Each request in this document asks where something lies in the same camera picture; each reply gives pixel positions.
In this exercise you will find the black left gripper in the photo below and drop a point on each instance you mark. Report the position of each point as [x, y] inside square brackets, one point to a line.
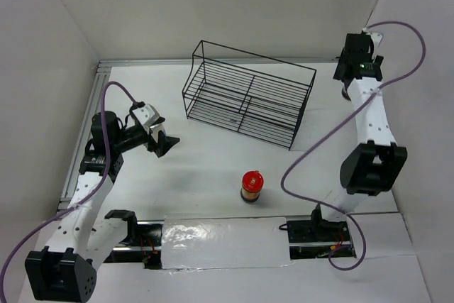
[164, 143]

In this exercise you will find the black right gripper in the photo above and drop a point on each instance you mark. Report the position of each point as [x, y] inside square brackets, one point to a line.
[335, 75]

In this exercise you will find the clear jar white beads silver lid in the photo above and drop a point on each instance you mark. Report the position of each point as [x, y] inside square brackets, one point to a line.
[157, 134]

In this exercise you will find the red lid sauce jar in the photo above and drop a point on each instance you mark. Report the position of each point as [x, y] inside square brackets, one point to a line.
[251, 186]
[345, 95]

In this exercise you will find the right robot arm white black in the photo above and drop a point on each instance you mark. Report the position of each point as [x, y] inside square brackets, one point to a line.
[373, 165]

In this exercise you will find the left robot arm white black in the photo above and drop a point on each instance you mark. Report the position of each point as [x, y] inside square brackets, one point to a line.
[65, 270]

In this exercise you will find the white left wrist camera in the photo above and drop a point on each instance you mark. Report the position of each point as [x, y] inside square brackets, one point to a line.
[146, 116]

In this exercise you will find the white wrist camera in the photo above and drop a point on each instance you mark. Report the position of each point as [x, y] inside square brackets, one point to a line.
[375, 36]
[146, 116]

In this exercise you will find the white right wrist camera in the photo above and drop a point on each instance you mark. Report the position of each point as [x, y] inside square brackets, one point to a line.
[375, 36]

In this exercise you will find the black wire rack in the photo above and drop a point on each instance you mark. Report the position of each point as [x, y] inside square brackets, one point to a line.
[247, 93]

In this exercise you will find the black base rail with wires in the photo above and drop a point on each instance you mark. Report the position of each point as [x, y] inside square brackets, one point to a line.
[212, 244]

